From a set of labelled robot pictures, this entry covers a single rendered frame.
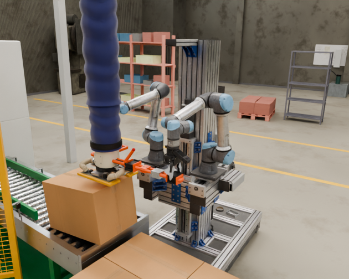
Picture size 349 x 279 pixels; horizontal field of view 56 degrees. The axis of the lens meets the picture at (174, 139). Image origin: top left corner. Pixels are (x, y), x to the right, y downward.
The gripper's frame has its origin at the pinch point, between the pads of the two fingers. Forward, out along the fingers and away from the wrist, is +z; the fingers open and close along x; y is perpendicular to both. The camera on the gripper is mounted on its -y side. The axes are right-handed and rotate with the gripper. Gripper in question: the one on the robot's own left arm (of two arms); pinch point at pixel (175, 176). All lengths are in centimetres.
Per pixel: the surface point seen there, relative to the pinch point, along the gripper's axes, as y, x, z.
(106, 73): 50, 7, -61
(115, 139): 49, 2, -16
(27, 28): 979, -529, -122
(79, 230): 73, 20, 55
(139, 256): 27, 5, 66
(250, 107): 213, -664, 82
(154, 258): 17, 1, 66
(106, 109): 51, 7, -37
